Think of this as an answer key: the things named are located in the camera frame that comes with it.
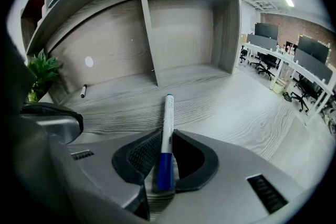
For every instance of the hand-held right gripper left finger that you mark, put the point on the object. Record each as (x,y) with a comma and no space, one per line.
(105,160)

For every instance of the dark grey desk partition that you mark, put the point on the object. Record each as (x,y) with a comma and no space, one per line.
(313,65)
(261,42)

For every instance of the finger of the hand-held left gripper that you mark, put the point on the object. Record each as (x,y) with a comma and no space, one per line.
(57,123)

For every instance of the black office chair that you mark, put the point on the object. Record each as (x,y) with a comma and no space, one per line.
(266,63)
(304,91)
(244,55)

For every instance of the long white office desk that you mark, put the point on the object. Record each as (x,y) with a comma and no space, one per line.
(286,60)

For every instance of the white round sticker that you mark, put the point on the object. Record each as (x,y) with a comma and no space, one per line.
(89,62)

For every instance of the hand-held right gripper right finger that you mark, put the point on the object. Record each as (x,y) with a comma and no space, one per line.
(231,173)

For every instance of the green potted plant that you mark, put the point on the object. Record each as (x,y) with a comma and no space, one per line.
(43,70)

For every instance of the grey wooden shelf hutch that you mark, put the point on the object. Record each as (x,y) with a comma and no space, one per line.
(183,34)

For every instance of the beige storage box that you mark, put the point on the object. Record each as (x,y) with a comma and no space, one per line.
(278,86)

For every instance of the grey wooden desk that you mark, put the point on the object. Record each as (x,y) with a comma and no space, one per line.
(223,112)

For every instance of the blue marker pen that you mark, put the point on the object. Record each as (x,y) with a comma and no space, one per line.
(168,123)

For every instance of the black marker pen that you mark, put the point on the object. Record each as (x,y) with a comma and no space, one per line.
(83,91)

